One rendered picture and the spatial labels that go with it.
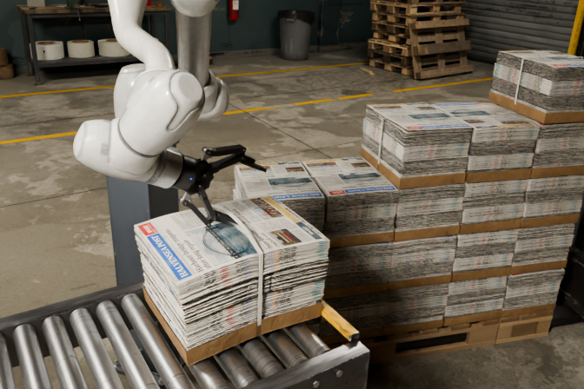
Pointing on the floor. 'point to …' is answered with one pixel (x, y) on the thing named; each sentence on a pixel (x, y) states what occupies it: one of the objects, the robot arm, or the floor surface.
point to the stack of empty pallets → (396, 7)
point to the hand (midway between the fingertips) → (248, 193)
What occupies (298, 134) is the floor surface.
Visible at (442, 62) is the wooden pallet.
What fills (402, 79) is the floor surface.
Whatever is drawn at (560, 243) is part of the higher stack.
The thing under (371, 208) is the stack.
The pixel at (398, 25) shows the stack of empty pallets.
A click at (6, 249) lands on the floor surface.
